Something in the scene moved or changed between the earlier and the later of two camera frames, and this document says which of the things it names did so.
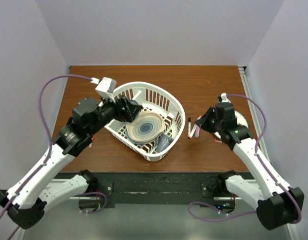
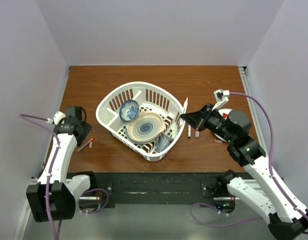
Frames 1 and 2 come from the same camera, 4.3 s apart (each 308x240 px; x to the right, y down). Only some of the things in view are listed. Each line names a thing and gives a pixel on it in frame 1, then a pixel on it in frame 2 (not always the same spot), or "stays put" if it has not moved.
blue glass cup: (162, 142) stays put
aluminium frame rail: (249, 90) stays put
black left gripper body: (111, 110) to (86, 129)
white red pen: (193, 128) to (185, 106)
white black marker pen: (189, 127) stays put
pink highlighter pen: (197, 132) stays put
